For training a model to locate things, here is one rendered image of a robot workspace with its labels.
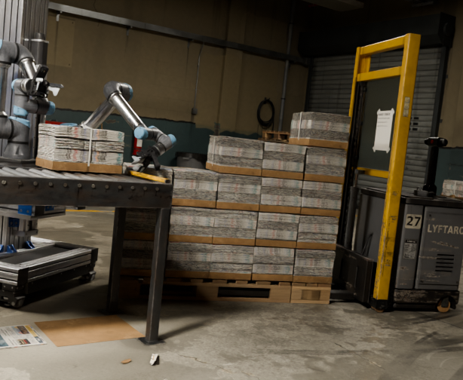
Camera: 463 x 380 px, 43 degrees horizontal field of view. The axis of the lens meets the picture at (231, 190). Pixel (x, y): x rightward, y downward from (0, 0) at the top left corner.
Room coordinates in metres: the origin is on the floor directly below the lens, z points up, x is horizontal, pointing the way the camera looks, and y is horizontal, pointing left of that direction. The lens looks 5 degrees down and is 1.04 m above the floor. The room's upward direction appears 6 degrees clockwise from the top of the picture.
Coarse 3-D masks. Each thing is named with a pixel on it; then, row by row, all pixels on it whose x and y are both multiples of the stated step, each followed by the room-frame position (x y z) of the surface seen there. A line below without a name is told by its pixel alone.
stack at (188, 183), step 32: (192, 192) 3.73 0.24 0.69; (224, 192) 3.78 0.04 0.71; (256, 192) 3.85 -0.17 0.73; (288, 192) 3.90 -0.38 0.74; (128, 224) 3.62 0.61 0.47; (192, 224) 3.73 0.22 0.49; (224, 224) 3.78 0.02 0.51; (256, 224) 3.88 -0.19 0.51; (288, 224) 3.91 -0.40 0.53; (128, 256) 3.63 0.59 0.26; (192, 256) 3.75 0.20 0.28; (224, 256) 3.79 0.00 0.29; (256, 256) 3.85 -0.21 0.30; (288, 256) 3.91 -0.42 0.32; (128, 288) 3.63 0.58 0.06; (192, 288) 3.88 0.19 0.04; (288, 288) 3.91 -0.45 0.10
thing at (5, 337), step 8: (0, 328) 2.85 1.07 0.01; (8, 328) 2.86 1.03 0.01; (16, 328) 2.87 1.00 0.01; (24, 328) 2.88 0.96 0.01; (32, 328) 2.90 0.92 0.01; (0, 336) 2.74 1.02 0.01; (8, 336) 2.75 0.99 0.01; (16, 336) 2.76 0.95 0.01; (24, 336) 2.77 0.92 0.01; (32, 336) 2.79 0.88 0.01; (40, 336) 2.80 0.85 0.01; (0, 344) 2.65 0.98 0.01; (8, 344) 2.66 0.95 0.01; (16, 344) 2.67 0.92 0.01; (24, 344) 2.68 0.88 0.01; (32, 344) 2.69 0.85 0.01; (40, 344) 2.70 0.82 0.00
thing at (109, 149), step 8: (88, 128) 3.29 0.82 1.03; (104, 136) 3.10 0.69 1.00; (112, 136) 3.13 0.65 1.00; (120, 136) 3.15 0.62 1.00; (96, 144) 3.08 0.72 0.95; (104, 144) 3.10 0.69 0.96; (112, 144) 3.13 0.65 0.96; (120, 144) 3.15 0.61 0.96; (96, 152) 3.09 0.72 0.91; (104, 152) 3.11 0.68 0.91; (112, 152) 3.13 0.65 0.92; (120, 152) 3.15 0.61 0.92; (96, 160) 3.09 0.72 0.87; (104, 160) 3.11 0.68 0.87; (112, 160) 3.14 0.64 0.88; (120, 160) 3.17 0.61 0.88
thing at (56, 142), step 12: (48, 132) 3.04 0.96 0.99; (60, 132) 2.97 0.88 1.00; (72, 132) 3.00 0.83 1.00; (84, 132) 3.04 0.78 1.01; (48, 144) 3.05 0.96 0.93; (60, 144) 2.97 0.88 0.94; (72, 144) 3.01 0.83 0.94; (48, 156) 3.04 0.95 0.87; (60, 156) 2.98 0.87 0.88; (72, 156) 3.01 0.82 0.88
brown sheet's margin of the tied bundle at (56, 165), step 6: (36, 162) 3.17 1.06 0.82; (42, 162) 3.08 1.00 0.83; (48, 162) 3.00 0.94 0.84; (54, 162) 2.96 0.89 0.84; (60, 162) 2.97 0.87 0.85; (66, 162) 2.99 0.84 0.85; (72, 162) 3.01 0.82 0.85; (48, 168) 3.00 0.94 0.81; (54, 168) 2.96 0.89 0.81; (60, 168) 2.98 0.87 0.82; (66, 168) 2.99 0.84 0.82; (72, 168) 3.01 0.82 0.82; (78, 168) 3.03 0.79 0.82
